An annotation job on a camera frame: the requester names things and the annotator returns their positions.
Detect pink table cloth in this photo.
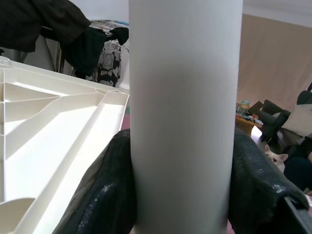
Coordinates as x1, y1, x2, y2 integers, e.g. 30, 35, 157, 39
121, 114, 312, 234

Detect white plastic table leg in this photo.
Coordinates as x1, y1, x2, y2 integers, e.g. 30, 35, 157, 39
128, 0, 243, 234

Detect white cushion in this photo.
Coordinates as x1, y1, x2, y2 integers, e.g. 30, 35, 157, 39
282, 104, 312, 137

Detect dark green armchair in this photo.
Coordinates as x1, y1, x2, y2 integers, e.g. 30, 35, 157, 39
260, 90, 312, 143

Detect white plastic table top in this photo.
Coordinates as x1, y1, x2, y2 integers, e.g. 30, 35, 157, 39
0, 55, 130, 234

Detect clothes rack with dark clothes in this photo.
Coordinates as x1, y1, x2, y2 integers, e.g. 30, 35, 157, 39
0, 0, 130, 89

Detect seated person in white shirt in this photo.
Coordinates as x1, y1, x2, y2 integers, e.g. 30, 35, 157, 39
282, 136, 312, 193

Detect wooden coffee table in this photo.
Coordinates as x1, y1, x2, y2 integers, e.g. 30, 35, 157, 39
235, 98, 264, 137

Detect small white dog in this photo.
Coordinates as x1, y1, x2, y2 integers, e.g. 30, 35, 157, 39
264, 144, 290, 174

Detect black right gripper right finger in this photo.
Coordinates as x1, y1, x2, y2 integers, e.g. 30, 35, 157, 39
226, 128, 312, 234

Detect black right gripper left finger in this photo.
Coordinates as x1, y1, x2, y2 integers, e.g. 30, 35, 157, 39
52, 128, 137, 234

